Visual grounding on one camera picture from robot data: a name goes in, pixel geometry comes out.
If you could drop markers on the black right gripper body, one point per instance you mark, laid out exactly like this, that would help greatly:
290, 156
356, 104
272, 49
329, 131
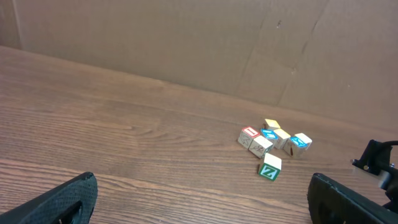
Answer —
375, 161

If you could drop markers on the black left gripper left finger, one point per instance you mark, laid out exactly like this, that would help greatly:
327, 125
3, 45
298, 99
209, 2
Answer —
71, 202

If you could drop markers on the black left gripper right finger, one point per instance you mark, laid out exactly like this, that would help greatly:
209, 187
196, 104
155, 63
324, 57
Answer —
331, 202

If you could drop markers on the white green Z block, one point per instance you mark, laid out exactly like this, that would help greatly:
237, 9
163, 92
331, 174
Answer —
270, 167

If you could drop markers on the blue X block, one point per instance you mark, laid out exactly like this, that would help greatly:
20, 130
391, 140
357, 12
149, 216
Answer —
295, 147

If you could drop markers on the white block far right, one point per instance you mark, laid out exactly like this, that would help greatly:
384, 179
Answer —
305, 139

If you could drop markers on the yellow block near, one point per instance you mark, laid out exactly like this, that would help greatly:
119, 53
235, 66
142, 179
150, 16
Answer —
282, 137

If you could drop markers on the yellow block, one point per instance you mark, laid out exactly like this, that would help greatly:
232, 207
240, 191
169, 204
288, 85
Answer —
282, 137
270, 124

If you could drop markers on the white green pattern block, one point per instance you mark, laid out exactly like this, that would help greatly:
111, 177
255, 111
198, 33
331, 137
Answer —
259, 146

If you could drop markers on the blue letter block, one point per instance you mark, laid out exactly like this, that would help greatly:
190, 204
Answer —
270, 135

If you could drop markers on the yellow block far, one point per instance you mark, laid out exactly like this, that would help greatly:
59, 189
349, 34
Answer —
270, 124

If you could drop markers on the red I block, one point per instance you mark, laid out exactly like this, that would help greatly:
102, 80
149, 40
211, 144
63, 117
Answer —
247, 135

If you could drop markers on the cardboard back wall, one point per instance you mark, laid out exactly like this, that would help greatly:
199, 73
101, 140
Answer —
327, 57

